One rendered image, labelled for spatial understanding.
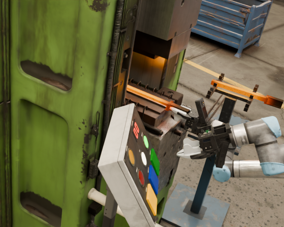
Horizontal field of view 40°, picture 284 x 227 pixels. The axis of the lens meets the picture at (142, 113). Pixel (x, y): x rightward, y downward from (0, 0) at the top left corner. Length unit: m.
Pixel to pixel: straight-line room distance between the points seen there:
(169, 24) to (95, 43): 0.31
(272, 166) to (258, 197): 1.76
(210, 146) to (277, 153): 0.22
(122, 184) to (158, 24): 0.67
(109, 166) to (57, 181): 0.82
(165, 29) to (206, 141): 0.47
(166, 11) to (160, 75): 0.63
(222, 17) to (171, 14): 4.12
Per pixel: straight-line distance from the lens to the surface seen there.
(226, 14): 5.60
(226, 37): 5.66
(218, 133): 1.38
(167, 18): 1.53
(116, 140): 1.22
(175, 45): 1.65
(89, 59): 1.44
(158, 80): 2.10
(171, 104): 1.84
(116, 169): 1.14
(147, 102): 1.85
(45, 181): 2.00
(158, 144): 1.77
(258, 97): 2.24
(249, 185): 3.19
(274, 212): 3.06
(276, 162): 1.37
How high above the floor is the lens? 1.89
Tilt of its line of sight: 31 degrees down
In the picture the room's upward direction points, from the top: 11 degrees clockwise
